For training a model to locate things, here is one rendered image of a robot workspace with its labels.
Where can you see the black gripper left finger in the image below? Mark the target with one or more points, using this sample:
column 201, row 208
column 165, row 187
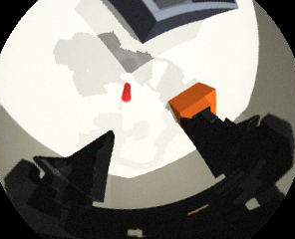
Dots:
column 87, row 169

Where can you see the dark red peg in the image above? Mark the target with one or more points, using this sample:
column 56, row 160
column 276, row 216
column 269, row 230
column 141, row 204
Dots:
column 127, row 94

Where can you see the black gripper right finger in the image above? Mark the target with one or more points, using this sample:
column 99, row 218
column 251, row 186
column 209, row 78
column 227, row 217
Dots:
column 217, row 143

